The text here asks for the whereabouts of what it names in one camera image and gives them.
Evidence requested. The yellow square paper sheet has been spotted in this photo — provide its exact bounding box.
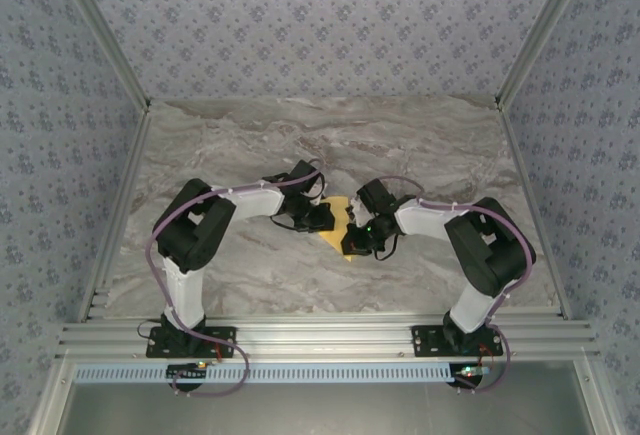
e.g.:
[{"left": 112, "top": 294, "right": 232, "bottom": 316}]
[{"left": 318, "top": 195, "right": 360, "bottom": 262}]

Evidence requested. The aluminium table side rail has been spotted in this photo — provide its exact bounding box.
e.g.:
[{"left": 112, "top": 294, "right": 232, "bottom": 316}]
[
  {"left": 76, "top": 103, "right": 154, "bottom": 325},
  {"left": 497, "top": 104, "right": 575, "bottom": 321}
]

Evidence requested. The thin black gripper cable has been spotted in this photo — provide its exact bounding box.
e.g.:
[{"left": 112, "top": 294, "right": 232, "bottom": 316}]
[
  {"left": 269, "top": 213, "right": 304, "bottom": 233},
  {"left": 373, "top": 233, "right": 402, "bottom": 262}
]

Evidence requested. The aluminium cross rail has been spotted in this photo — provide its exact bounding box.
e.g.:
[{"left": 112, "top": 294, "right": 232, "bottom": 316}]
[{"left": 57, "top": 318, "right": 601, "bottom": 360}]

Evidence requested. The grey metal tray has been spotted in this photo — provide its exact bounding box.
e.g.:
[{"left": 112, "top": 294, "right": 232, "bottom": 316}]
[{"left": 52, "top": 359, "right": 606, "bottom": 435}]

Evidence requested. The black controller board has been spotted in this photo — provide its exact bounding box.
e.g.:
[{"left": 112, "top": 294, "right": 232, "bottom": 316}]
[
  {"left": 451, "top": 362, "right": 494, "bottom": 389},
  {"left": 166, "top": 362, "right": 207, "bottom": 387}
]

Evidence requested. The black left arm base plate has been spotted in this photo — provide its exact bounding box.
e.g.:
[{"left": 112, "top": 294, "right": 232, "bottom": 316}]
[{"left": 145, "top": 327, "right": 237, "bottom": 359}]

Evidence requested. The aluminium tray side rail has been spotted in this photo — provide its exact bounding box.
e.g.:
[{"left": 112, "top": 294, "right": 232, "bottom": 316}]
[
  {"left": 574, "top": 349, "right": 619, "bottom": 435},
  {"left": 29, "top": 354, "right": 76, "bottom": 435}
]

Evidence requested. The aluminium frame post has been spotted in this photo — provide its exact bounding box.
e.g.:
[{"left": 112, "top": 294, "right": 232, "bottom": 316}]
[
  {"left": 494, "top": 0, "right": 599, "bottom": 110},
  {"left": 47, "top": 0, "right": 152, "bottom": 112}
]

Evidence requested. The pale blue slotted cable duct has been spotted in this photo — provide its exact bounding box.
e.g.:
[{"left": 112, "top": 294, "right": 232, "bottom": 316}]
[{"left": 74, "top": 362, "right": 481, "bottom": 385}]

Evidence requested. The thin black right gripper cable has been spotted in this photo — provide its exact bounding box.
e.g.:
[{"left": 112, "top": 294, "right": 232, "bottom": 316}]
[{"left": 373, "top": 233, "right": 402, "bottom": 262}]

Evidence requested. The thin black left gripper cable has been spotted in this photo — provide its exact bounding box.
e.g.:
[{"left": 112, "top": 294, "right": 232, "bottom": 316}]
[{"left": 269, "top": 213, "right": 304, "bottom": 233}]

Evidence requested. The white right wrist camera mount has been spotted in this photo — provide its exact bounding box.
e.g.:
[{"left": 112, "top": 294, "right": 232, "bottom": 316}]
[{"left": 349, "top": 194, "right": 371, "bottom": 221}]

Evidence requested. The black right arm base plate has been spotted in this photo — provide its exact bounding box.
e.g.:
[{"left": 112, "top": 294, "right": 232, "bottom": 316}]
[{"left": 409, "top": 324, "right": 504, "bottom": 359}]

